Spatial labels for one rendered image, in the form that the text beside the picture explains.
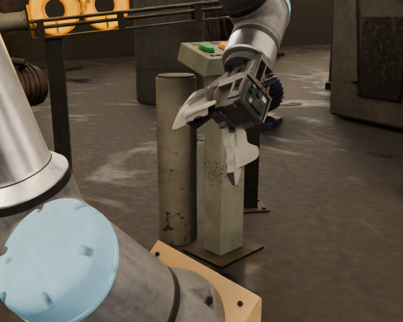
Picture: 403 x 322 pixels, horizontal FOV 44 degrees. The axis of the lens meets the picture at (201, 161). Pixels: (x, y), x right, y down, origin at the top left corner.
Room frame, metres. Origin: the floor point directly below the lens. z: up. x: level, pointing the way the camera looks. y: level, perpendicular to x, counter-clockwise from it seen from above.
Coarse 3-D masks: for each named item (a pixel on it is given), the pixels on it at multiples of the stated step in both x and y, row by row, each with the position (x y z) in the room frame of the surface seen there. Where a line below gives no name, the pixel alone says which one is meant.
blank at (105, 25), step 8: (80, 0) 1.64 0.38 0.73; (88, 0) 1.65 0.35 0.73; (120, 0) 1.67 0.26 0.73; (128, 0) 1.67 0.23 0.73; (80, 8) 1.65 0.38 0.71; (88, 8) 1.65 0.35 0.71; (120, 8) 1.67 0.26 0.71; (128, 8) 1.67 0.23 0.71; (104, 16) 1.66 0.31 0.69; (112, 16) 1.66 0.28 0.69; (96, 24) 1.65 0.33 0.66; (104, 24) 1.66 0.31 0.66; (112, 24) 1.66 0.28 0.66
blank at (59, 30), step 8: (32, 0) 1.62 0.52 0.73; (40, 0) 1.62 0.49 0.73; (48, 0) 1.63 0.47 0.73; (64, 0) 1.64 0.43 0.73; (72, 0) 1.64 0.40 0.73; (32, 8) 1.62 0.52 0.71; (40, 8) 1.62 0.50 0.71; (72, 8) 1.64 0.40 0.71; (32, 16) 1.62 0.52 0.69; (40, 16) 1.62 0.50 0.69; (48, 24) 1.63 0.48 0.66; (48, 32) 1.63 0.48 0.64; (56, 32) 1.63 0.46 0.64; (64, 32) 1.63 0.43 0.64
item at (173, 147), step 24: (168, 96) 1.43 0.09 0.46; (168, 120) 1.43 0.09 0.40; (168, 144) 1.43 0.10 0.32; (192, 144) 1.45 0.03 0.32; (168, 168) 1.43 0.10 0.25; (192, 168) 1.45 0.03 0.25; (168, 192) 1.43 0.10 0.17; (192, 192) 1.45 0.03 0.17; (168, 216) 1.43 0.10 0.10; (192, 216) 1.45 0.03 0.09; (168, 240) 1.43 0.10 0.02; (192, 240) 1.45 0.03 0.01
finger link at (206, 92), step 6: (198, 90) 0.80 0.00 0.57; (204, 90) 0.80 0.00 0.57; (210, 90) 0.81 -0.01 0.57; (192, 96) 0.79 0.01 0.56; (198, 96) 0.79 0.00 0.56; (204, 96) 0.80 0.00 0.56; (210, 96) 0.81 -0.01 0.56; (186, 102) 0.78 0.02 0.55; (192, 102) 0.77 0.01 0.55; (210, 108) 0.82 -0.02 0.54
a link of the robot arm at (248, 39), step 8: (240, 32) 0.89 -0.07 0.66; (248, 32) 0.88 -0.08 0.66; (256, 32) 0.88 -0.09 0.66; (232, 40) 0.89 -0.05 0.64; (240, 40) 0.87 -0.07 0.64; (248, 40) 0.87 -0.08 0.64; (256, 40) 0.87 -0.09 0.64; (264, 40) 0.88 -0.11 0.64; (272, 40) 0.89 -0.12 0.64; (232, 48) 0.87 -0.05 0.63; (240, 48) 0.87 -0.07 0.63; (248, 48) 0.86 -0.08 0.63; (256, 48) 0.86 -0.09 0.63; (264, 48) 0.87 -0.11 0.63; (272, 48) 0.88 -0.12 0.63; (224, 56) 0.89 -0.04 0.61; (272, 56) 0.88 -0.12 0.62; (224, 64) 0.90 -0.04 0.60
